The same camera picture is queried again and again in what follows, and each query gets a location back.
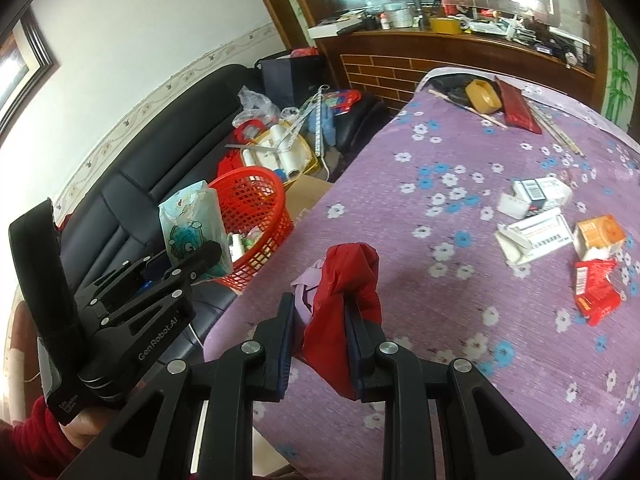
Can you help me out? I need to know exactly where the dark red pouch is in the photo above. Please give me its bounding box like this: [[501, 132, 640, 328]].
[[495, 78, 542, 134]]

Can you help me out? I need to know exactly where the black leather sofa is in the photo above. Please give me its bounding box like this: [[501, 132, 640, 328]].
[[61, 64, 390, 363]]

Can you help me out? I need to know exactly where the orange small box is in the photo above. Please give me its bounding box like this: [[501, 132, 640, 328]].
[[574, 214, 626, 261]]

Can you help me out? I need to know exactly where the blue cloth bundle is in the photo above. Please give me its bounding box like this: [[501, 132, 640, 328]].
[[308, 103, 336, 146]]

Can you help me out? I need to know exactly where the red plastic mesh basket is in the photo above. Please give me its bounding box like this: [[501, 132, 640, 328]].
[[208, 166, 294, 292]]

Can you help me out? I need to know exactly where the yellow tape roll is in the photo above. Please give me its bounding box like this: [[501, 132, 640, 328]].
[[464, 79, 502, 115]]

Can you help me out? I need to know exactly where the framed wall picture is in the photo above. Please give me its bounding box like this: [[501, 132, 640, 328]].
[[0, 9, 58, 141]]

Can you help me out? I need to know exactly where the yellow basin with rolls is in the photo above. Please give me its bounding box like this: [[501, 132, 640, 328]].
[[240, 125, 320, 186]]

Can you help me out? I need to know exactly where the dark blue paper bag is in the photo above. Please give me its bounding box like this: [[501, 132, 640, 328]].
[[255, 51, 326, 110]]

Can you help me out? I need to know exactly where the small white barcode box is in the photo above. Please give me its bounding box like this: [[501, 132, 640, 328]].
[[497, 177, 573, 220]]

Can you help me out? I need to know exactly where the person's left hand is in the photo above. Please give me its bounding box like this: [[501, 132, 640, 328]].
[[60, 404, 124, 450]]

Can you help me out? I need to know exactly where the purple floral tablecloth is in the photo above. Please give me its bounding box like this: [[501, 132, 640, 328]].
[[204, 89, 639, 479]]

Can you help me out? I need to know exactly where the red wrapper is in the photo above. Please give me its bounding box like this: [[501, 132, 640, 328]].
[[291, 243, 382, 400]]

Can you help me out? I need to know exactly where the wooden counter cabinet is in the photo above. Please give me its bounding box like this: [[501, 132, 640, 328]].
[[316, 29, 605, 110]]

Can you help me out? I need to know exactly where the long white medicine box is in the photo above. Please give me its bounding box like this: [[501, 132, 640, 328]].
[[495, 207, 573, 266]]

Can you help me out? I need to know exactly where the torn red carton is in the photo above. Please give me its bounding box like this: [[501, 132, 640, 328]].
[[574, 259, 622, 326]]

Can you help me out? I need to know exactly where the clear plastic bag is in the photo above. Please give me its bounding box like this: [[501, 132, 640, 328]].
[[232, 86, 281, 128]]

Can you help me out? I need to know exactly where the teal cartoon tissue pack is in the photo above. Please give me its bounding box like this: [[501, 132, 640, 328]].
[[158, 180, 232, 280]]

